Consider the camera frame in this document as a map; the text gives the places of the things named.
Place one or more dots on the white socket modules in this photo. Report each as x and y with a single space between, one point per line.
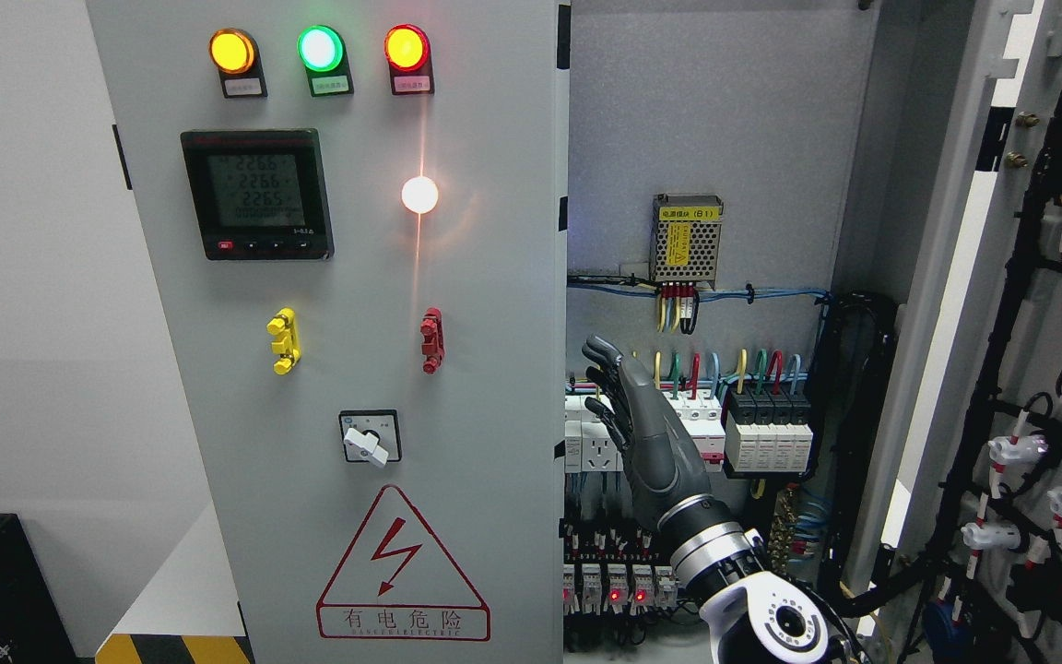
587 444

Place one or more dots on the white red circuit breaker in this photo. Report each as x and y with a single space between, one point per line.
701 418

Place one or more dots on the red terminal connector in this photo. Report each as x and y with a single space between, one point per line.
432 345

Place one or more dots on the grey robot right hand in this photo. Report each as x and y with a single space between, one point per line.
670 490

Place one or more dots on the red indicator light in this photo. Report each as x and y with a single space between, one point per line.
408 54

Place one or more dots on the red electric hazard sticker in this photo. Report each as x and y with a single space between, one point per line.
397 581

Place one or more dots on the perforated metal power supply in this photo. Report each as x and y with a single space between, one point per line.
687 233

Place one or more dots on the black white surge protector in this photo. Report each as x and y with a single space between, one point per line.
767 434

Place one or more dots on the black digital power meter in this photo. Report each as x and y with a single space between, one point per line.
259 195

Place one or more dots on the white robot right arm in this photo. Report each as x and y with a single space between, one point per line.
752 614

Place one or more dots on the green indicator light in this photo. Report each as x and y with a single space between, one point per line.
323 54

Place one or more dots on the black relay terminal row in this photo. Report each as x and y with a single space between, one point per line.
612 567

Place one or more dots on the yellow indicator light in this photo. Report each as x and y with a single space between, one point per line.
237 58

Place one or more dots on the yellow terminal connector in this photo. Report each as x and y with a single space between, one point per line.
284 340

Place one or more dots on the white rotary selector switch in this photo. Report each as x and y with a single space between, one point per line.
370 437

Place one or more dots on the grey cabinet door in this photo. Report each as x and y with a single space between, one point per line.
478 437
955 220

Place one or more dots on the white glowing indicator light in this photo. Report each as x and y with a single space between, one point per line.
420 194

